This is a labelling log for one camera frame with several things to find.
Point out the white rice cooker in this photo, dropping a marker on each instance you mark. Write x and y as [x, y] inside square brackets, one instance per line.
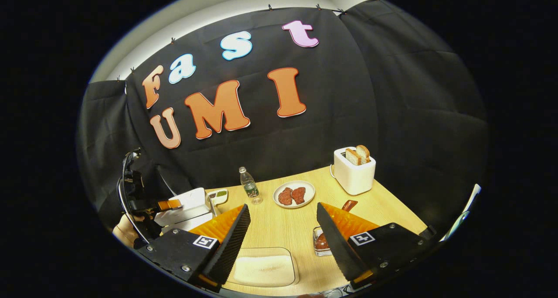
[192, 206]

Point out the toast slice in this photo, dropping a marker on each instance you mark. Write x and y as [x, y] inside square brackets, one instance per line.
[352, 157]
[363, 153]

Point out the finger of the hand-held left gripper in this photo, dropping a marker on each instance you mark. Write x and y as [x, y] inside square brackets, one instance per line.
[170, 205]

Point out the red meat piece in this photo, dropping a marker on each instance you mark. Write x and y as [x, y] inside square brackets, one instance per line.
[298, 194]
[285, 196]

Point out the clear glass rice dish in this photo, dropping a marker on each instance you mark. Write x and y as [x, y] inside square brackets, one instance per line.
[261, 285]

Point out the white toaster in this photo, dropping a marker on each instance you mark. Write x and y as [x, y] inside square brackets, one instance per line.
[355, 178]

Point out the small white dish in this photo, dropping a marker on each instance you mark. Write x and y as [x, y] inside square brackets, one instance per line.
[218, 196]

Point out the brown wooden spoon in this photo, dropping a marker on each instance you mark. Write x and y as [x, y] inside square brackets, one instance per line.
[349, 205]

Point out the white oval plate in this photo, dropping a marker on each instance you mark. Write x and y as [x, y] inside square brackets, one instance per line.
[305, 202]

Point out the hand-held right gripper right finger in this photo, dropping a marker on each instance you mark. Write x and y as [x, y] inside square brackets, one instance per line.
[338, 250]

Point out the clear plastic water bottle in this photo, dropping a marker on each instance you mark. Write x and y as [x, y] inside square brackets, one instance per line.
[250, 186]

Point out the small black block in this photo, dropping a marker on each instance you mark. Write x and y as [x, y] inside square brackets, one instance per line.
[428, 233]

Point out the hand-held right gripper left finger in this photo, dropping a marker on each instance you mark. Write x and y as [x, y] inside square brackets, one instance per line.
[231, 250]

